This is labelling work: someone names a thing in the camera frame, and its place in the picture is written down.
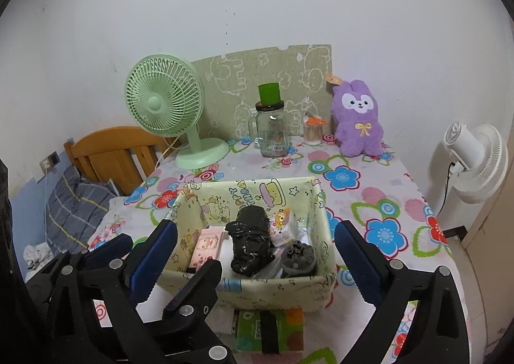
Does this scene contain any white soft cloth pack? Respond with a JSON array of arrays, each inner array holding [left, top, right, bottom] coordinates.
[[206, 306, 238, 335]]

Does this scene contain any pink packet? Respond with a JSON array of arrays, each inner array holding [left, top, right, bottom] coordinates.
[[188, 226, 226, 270]]

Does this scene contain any green tissue pack black band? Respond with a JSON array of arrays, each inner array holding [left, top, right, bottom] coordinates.
[[235, 308, 304, 355]]

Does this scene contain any grey plaid pillow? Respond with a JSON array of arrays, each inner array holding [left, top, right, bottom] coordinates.
[[44, 165, 120, 256]]

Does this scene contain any black plastic bag bundle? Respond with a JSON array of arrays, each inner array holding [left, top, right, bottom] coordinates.
[[225, 205, 274, 278]]

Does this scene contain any wooden bed headboard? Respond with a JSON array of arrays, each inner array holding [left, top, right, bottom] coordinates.
[[64, 126, 180, 195]]

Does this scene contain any yellow cartoon fabric storage box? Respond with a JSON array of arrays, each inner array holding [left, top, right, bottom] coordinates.
[[158, 177, 336, 312]]

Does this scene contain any dark grey sock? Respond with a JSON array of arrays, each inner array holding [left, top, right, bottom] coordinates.
[[280, 240, 317, 279]]

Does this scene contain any yellow snack packet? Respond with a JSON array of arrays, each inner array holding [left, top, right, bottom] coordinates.
[[269, 208, 298, 246]]

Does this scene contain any floral patterned tablecloth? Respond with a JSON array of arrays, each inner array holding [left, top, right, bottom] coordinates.
[[88, 135, 456, 363]]

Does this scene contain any green desk fan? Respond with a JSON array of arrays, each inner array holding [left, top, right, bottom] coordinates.
[[125, 54, 229, 170]]

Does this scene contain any white standing fan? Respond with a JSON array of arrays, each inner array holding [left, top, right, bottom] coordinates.
[[443, 121, 509, 205]]

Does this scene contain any glass jar with green lid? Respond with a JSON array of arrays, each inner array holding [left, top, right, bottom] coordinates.
[[248, 83, 289, 158]]

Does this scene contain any beige cartoon cardboard panel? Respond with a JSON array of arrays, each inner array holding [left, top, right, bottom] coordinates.
[[192, 44, 332, 139]]

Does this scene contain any small jar orange lid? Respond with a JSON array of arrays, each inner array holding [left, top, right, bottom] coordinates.
[[303, 113, 326, 146]]

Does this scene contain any purple bunny plush toy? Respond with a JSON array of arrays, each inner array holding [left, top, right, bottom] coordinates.
[[330, 80, 383, 158]]

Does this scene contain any wall power socket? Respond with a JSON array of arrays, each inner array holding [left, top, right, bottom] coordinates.
[[48, 151, 60, 167]]

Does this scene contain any white fan power cord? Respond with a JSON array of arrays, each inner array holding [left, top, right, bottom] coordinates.
[[153, 136, 182, 168]]

